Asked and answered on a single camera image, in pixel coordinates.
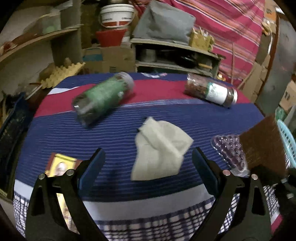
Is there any brown paper bag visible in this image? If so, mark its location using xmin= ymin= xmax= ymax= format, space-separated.
xmin=189 ymin=29 xmax=214 ymax=52

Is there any cardboard box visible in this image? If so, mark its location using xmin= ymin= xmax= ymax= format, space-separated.
xmin=280 ymin=80 xmax=296 ymax=113

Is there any grey cushion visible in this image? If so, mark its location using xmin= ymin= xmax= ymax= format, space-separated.
xmin=132 ymin=1 xmax=196 ymax=45

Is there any green plastic bag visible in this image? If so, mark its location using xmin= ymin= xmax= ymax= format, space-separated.
xmin=275 ymin=106 xmax=287 ymax=121

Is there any wooden shelf unit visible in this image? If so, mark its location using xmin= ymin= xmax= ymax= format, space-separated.
xmin=130 ymin=38 xmax=225 ymax=78

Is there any striped blue red tablecloth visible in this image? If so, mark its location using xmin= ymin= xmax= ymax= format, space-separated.
xmin=13 ymin=72 xmax=284 ymax=241

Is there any pink striped curtain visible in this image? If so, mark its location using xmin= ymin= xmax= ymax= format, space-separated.
xmin=132 ymin=1 xmax=265 ymax=82

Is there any black frying pan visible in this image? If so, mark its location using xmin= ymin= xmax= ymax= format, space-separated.
xmin=175 ymin=57 xmax=212 ymax=69

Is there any clear plastic blister tray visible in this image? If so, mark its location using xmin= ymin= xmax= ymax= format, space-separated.
xmin=211 ymin=135 xmax=250 ymax=177

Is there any light blue plastic basket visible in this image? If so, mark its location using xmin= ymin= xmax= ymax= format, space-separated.
xmin=277 ymin=120 xmax=295 ymax=168

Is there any red plastic tub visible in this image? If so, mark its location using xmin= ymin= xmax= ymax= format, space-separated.
xmin=95 ymin=29 xmax=126 ymax=47

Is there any green label jar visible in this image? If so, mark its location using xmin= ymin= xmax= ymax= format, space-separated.
xmin=72 ymin=72 xmax=134 ymax=127

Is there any white crumpled cloth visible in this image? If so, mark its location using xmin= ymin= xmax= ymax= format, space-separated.
xmin=130 ymin=116 xmax=194 ymax=181

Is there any white plastic bucket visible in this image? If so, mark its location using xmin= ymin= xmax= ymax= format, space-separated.
xmin=99 ymin=4 xmax=135 ymax=29

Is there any white label spice jar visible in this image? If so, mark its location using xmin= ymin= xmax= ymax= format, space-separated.
xmin=184 ymin=73 xmax=238 ymax=108

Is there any egg carton tray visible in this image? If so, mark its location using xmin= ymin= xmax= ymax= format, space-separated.
xmin=41 ymin=62 xmax=86 ymax=89

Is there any gold yellow packet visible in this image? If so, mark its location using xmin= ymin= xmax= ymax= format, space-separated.
xmin=45 ymin=152 xmax=83 ymax=233

